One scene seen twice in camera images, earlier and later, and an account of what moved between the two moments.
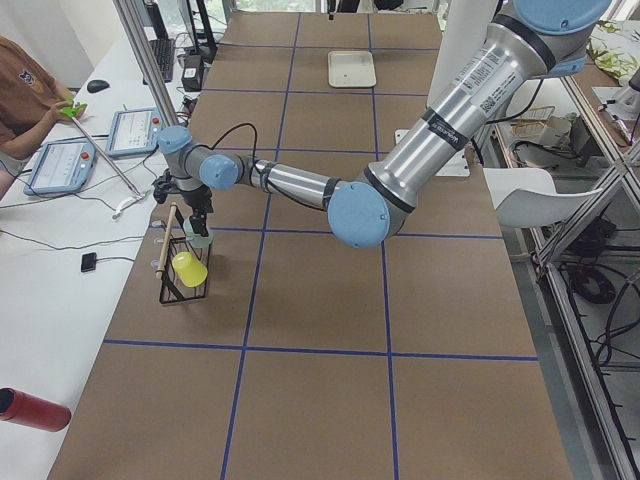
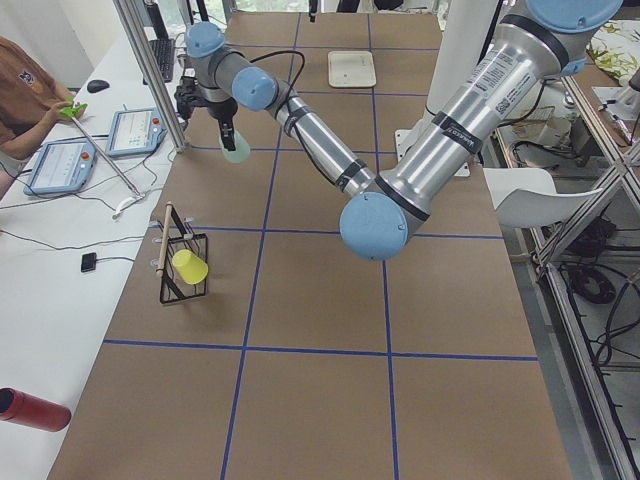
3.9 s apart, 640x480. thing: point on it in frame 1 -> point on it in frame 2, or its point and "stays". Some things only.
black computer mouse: x=97 y=85 stays
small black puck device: x=88 y=262 stays
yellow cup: x=192 y=272 stays
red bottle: x=22 y=408 stays
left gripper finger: x=198 y=221 -> x=227 y=130
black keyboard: x=163 y=51 stays
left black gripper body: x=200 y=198 -> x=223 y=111
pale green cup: x=194 y=238 -> x=241 y=152
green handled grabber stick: x=69 y=112 stays
